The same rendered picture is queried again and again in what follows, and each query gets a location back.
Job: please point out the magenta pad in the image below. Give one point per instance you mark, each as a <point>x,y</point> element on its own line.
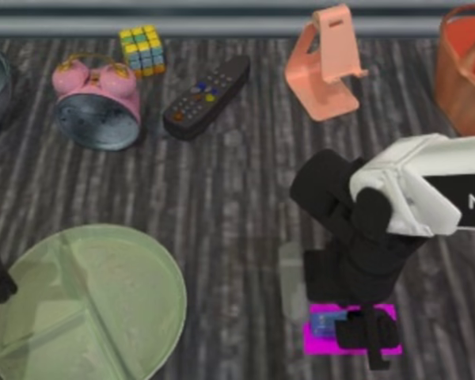
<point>320,347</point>

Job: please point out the pale grey translucent oblong object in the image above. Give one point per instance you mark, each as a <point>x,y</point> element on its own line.
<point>292,277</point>

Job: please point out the green divided round plate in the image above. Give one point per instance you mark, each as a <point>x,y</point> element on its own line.
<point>87,305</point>

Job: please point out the salmon pink phone stand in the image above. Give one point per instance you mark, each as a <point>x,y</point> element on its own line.
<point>324,67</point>

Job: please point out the orange basket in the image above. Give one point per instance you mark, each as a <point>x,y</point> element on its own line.
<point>465,71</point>

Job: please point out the black remote control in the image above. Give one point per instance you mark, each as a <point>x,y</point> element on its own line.
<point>206,99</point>

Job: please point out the pink alarm clock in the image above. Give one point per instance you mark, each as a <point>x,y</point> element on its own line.
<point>97,105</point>

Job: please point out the colourful puzzle cube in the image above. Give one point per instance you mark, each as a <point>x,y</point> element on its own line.
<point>143,50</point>

